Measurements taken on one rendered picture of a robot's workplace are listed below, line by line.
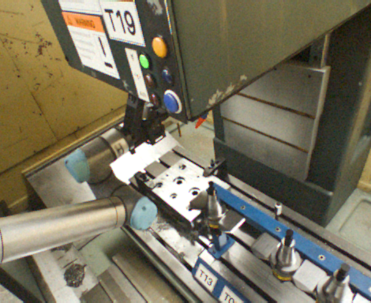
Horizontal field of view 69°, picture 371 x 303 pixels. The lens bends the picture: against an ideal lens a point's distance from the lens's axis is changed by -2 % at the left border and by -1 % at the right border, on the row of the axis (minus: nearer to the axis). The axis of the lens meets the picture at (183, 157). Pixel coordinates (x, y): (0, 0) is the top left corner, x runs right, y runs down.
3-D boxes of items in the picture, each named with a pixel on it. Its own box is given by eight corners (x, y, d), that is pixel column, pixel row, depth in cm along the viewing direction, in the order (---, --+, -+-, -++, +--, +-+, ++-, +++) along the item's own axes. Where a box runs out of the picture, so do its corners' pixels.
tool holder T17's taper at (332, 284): (350, 289, 55) (358, 273, 51) (342, 308, 53) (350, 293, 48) (327, 276, 57) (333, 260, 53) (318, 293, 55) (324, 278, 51)
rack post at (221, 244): (217, 260, 99) (209, 208, 80) (206, 251, 102) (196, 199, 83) (235, 241, 103) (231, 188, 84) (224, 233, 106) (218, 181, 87)
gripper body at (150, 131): (153, 126, 84) (121, 147, 79) (145, 102, 78) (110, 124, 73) (169, 135, 79) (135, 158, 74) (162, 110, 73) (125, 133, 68)
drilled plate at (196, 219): (192, 229, 106) (190, 221, 103) (148, 192, 124) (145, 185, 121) (230, 193, 116) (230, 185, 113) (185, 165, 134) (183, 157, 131)
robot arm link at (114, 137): (95, 131, 71) (111, 143, 66) (110, 122, 73) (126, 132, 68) (106, 153, 76) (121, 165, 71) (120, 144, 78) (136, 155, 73)
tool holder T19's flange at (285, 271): (304, 263, 63) (305, 257, 61) (289, 282, 60) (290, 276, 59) (280, 246, 67) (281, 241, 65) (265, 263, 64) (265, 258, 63)
